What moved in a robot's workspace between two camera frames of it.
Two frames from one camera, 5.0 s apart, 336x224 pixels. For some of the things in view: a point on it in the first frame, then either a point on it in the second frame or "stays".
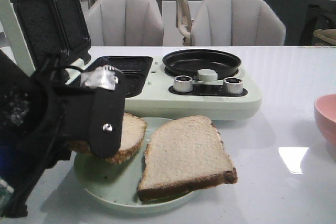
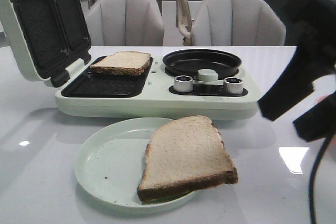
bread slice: x=134 y=132 -> x=123 y=63
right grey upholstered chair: x=235 y=20 stays
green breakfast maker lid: x=43 y=19 stays
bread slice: x=184 y=156 stays
